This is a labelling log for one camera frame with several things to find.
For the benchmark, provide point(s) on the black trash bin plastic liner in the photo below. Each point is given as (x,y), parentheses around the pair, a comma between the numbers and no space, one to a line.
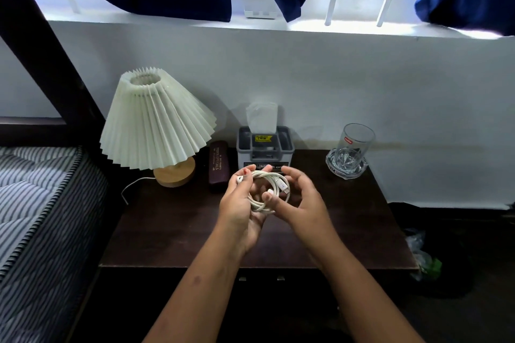
(422,258)

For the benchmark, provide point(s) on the small white window fitting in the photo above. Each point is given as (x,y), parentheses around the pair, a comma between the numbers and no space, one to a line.
(260,14)

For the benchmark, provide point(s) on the clear drinking glass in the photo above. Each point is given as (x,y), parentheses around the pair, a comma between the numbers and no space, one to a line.
(356,141)

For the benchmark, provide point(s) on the dark wooden bed frame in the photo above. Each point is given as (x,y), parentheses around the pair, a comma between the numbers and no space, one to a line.
(44,41)

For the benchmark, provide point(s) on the striped mattress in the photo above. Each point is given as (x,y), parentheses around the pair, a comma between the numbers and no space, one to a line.
(40,218)

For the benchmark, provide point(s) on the person's left hand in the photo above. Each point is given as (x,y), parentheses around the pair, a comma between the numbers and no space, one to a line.
(237,214)

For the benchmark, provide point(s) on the white tissue stack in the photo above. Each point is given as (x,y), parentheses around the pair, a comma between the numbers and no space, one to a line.
(261,117)

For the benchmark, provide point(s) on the person's left forearm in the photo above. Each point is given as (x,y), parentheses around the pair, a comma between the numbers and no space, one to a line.
(193,298)

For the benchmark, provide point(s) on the clear glass coaster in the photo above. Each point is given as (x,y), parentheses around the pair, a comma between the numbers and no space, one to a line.
(334,168)

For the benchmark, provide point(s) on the person's right forearm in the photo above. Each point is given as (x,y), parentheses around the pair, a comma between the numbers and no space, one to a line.
(370,302)

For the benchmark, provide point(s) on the person's right hand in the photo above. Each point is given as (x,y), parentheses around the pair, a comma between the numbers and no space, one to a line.
(310,214)

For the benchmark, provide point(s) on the white grey tissue box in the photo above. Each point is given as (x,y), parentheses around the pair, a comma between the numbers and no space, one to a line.
(265,150)

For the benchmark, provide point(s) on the cream pleated table lamp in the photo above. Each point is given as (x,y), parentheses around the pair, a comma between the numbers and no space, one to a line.
(157,121)

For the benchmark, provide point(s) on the dark wooden bedside table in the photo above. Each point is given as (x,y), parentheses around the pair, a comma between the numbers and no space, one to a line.
(169,226)

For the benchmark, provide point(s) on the dark maroon glasses case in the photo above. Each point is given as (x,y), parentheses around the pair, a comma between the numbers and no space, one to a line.
(218,164)

